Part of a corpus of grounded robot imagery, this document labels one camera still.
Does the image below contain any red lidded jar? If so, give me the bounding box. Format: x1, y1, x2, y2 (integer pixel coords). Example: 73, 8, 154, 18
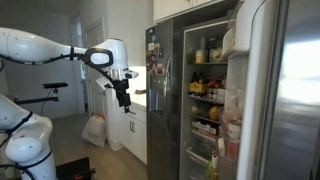
227, 139, 241, 161

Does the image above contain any cardboard food package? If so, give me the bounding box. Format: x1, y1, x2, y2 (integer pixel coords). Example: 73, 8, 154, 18
191, 120, 218, 139

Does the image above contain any red card magnet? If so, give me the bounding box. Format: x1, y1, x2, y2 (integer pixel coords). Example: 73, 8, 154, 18
155, 63, 165, 76

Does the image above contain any white tub container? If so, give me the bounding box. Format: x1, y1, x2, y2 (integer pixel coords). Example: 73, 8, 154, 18
227, 121, 242, 141

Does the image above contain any white food containers stack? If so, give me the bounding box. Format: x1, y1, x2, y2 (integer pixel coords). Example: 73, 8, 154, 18
205, 87, 226, 103

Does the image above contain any cream round food item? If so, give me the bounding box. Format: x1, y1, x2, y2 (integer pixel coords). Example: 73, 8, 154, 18
211, 47, 224, 63

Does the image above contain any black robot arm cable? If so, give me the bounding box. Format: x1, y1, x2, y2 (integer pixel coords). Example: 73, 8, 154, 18
0, 46, 130, 102

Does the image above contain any white yellow cup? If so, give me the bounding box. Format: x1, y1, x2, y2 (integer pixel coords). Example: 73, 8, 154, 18
195, 49, 205, 64

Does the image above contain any yellow green bottle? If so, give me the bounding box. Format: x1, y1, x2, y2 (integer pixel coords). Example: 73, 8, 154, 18
205, 154, 221, 180

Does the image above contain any open fridge door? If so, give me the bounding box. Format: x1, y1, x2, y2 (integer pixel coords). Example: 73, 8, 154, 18
220, 0, 320, 180

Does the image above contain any white interior room door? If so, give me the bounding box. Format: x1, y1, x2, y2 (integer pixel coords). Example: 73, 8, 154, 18
84, 18, 109, 116

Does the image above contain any orange handled black clamp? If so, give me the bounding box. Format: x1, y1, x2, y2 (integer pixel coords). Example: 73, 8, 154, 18
73, 171, 96, 180

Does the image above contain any stainless steel freezer door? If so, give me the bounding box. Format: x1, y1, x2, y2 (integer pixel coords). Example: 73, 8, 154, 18
145, 19, 183, 180

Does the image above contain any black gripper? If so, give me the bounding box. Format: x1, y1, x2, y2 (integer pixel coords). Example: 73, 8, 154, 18
114, 79, 137, 115

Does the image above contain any water ice dispenser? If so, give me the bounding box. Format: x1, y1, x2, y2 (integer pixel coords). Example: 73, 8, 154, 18
148, 74, 166, 113

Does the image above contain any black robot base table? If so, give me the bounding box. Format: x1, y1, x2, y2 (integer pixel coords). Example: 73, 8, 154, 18
55, 157, 98, 180

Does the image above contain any round dark magnet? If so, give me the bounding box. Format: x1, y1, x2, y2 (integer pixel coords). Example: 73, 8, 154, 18
146, 62, 157, 75

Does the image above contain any white kitchen base cabinet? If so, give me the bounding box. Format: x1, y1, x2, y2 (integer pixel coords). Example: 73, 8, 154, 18
106, 90, 148, 166

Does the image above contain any white trash bag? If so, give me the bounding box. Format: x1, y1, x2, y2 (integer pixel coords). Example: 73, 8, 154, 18
81, 114, 108, 149

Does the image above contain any clear crisper drawer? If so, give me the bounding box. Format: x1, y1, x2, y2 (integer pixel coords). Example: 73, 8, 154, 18
185, 136, 218, 168

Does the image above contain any stainless steel fridge body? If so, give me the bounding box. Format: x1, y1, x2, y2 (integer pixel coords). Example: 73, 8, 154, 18
173, 0, 242, 180

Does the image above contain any dark glass jar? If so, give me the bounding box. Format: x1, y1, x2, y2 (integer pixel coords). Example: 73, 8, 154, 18
206, 37, 218, 63

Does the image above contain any white wall cabinet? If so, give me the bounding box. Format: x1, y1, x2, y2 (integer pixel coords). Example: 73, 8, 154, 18
153, 0, 228, 24

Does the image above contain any pink meat plastic pack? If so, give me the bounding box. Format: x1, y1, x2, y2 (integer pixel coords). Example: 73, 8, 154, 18
222, 88, 245, 128

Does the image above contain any yellow box in fridge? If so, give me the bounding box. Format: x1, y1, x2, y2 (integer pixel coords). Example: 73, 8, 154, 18
188, 81, 207, 97

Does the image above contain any freezer door steel handle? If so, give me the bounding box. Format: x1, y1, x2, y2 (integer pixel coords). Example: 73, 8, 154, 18
164, 54, 173, 102

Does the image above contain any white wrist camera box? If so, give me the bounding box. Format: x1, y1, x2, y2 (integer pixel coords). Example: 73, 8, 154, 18
95, 76, 114, 90

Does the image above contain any yellow round fruit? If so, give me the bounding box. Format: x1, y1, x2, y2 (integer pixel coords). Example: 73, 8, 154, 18
208, 105, 221, 122

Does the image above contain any translucent door shelf cover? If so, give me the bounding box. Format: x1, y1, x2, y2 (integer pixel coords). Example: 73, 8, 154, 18
220, 19, 238, 62

